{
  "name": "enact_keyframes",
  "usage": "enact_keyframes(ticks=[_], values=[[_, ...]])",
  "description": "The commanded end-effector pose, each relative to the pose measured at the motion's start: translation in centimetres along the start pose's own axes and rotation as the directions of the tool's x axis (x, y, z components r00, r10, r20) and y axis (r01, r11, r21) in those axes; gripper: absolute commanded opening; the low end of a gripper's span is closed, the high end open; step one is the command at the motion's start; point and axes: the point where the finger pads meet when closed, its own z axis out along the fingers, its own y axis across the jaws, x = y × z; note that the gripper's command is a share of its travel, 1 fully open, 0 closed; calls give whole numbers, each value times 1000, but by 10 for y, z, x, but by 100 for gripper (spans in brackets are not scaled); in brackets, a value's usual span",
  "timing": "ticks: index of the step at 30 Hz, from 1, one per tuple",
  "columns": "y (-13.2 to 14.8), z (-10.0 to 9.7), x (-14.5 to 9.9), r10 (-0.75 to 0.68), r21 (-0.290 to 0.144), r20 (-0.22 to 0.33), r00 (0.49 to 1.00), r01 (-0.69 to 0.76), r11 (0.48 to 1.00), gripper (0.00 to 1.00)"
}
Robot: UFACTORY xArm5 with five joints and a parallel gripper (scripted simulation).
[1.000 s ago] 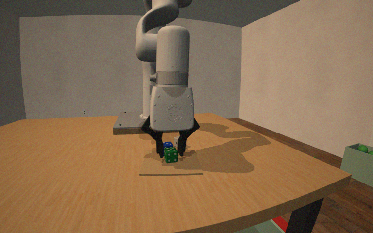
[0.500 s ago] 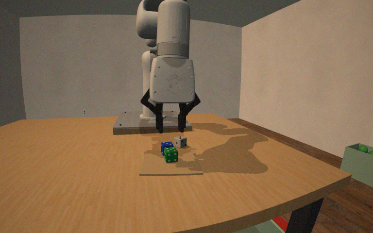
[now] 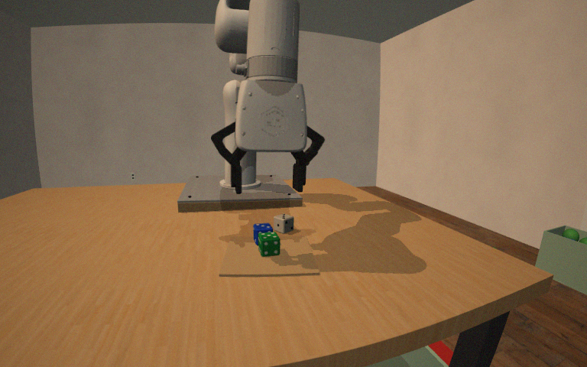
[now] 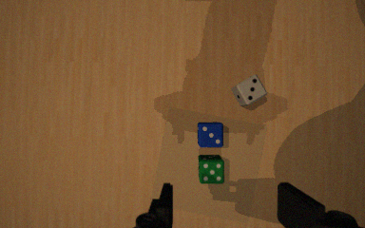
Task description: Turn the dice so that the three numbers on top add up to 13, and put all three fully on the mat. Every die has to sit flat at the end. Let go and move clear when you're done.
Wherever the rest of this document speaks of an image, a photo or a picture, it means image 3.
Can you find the tan flat mat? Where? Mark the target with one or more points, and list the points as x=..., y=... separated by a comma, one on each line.
x=243, y=259

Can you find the white die with black pips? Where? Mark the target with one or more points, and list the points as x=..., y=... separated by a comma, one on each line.
x=283, y=223

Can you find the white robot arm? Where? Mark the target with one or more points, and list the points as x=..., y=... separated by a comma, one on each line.
x=267, y=37

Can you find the green die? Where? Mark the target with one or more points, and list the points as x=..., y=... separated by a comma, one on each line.
x=268, y=244

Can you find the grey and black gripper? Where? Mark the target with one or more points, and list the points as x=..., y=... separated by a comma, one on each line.
x=270, y=117

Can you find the blue die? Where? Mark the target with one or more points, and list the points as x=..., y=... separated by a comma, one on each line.
x=260, y=228

